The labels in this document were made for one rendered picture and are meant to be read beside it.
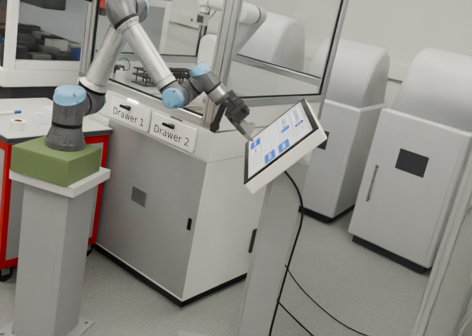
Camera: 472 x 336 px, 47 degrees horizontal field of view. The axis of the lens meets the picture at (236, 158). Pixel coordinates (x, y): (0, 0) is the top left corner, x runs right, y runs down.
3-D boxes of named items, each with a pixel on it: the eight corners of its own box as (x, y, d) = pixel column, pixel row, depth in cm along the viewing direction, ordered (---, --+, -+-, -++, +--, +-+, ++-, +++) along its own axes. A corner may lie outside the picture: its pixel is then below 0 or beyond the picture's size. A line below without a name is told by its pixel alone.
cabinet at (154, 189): (180, 314, 272) (208, 163, 249) (60, 230, 330) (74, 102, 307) (286, 263, 346) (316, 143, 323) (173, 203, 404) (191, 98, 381)
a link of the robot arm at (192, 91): (163, 95, 208) (184, 78, 205) (173, 92, 219) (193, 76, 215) (175, 112, 209) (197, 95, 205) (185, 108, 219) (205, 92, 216)
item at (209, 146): (207, 162, 250) (213, 131, 246) (74, 102, 308) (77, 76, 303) (314, 143, 324) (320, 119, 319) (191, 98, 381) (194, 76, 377)
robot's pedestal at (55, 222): (55, 362, 224) (74, 190, 202) (-7, 338, 230) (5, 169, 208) (93, 324, 252) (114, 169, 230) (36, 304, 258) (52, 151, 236)
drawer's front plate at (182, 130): (191, 152, 253) (195, 129, 250) (149, 133, 270) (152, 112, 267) (194, 152, 255) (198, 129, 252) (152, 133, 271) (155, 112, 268)
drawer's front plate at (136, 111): (146, 132, 271) (149, 110, 268) (109, 115, 287) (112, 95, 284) (148, 131, 272) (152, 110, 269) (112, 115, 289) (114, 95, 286)
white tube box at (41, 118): (38, 124, 269) (39, 117, 268) (32, 119, 275) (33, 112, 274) (63, 124, 277) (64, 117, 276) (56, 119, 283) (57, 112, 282)
